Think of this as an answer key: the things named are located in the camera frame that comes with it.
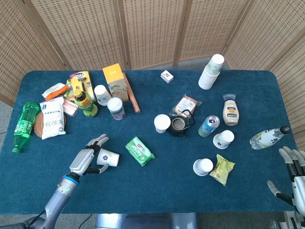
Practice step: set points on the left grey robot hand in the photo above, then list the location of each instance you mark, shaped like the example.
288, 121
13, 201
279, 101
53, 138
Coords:
82, 161

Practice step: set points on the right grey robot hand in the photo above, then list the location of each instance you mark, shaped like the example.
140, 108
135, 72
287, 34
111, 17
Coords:
297, 186

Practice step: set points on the white cup light-blue flower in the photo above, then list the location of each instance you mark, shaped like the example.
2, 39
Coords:
109, 158

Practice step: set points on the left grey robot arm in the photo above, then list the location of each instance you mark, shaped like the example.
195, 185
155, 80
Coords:
57, 200

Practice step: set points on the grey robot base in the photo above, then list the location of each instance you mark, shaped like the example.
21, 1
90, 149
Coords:
145, 221

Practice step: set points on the short paper cup stack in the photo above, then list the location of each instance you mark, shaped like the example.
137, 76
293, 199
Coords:
102, 95

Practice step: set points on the white cup dark-blue flower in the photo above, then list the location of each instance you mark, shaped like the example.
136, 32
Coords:
224, 139

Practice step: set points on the white cup grey logo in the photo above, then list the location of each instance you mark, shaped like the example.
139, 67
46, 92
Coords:
162, 122

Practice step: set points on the white cup blue print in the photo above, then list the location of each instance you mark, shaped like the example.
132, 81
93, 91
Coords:
203, 167

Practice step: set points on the tall paper cup stack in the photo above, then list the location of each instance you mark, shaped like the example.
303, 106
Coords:
209, 74

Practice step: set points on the white detergent bag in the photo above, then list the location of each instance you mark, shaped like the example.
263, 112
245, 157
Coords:
52, 119

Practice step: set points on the pink blister pack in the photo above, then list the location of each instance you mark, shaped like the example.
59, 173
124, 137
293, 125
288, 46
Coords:
70, 107

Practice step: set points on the white bottle black cap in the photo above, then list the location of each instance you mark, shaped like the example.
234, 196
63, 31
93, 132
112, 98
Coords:
267, 138

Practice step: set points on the round woven coaster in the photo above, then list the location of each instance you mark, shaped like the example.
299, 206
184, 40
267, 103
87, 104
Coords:
37, 126

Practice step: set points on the green tea bottle yellow cap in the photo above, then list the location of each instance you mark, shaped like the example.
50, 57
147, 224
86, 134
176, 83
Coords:
85, 103

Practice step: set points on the green tissue pack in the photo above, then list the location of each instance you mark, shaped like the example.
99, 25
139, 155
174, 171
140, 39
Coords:
140, 150

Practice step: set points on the porridge can white lid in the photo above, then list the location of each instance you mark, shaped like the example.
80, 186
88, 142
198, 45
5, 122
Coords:
116, 108

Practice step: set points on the empty green plastic bottle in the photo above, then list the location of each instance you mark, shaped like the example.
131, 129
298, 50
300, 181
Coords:
23, 126

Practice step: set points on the green lip balm tube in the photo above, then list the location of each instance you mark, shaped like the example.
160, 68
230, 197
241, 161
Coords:
68, 94

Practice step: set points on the orange and white pack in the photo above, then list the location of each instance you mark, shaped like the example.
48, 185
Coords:
57, 93

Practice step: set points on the yellow-green snack bag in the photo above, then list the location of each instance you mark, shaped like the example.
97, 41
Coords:
222, 170

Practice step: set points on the blue table cloth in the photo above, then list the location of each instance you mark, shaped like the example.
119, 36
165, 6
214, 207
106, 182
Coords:
155, 190

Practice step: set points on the yellow razor package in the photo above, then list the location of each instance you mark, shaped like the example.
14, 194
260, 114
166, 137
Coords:
81, 80

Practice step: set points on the wooden rolling pin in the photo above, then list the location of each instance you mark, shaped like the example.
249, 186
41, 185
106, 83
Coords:
132, 95

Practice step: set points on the tall yellow cream carton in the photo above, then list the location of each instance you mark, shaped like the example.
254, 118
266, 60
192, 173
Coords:
115, 82

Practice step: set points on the mayonnaise squeeze bottle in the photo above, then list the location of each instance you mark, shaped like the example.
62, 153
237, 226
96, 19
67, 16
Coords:
231, 112

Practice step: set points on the black teapot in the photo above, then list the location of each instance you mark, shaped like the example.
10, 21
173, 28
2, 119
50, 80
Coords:
177, 126

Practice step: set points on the blue drink can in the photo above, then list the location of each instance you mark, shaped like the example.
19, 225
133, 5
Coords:
208, 126

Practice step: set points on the packaged brown bread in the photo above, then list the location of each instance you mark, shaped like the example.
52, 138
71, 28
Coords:
186, 103

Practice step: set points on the small white box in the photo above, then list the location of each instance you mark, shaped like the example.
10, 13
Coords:
167, 76

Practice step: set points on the woven folding screen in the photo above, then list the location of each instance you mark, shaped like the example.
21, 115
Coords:
152, 31

